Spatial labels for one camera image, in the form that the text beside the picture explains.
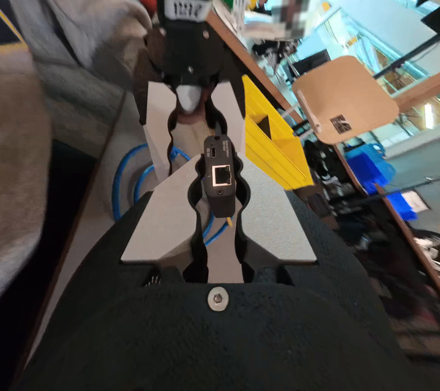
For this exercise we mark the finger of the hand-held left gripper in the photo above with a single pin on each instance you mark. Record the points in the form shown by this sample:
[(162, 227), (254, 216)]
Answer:
[(156, 115), (233, 112)]

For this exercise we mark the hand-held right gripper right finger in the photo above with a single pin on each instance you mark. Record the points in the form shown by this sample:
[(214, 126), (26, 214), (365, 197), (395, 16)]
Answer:
[(278, 226)]

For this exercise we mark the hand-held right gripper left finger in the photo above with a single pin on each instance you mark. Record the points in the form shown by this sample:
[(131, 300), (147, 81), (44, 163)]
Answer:
[(161, 222)]

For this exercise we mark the yellow plastic bin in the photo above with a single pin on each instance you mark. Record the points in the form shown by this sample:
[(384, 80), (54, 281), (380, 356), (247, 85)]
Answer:
[(275, 150)]

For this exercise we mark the black ethernet adapter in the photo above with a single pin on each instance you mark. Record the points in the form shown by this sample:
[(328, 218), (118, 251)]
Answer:
[(221, 198)]

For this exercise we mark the black monitor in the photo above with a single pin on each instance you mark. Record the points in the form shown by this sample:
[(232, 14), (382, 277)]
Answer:
[(314, 62)]

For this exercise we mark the person's grey sweater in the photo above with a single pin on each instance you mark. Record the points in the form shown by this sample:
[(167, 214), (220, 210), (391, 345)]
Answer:
[(86, 19)]

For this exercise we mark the blue plastic bin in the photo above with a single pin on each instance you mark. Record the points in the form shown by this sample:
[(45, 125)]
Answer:
[(367, 167), (402, 207)]

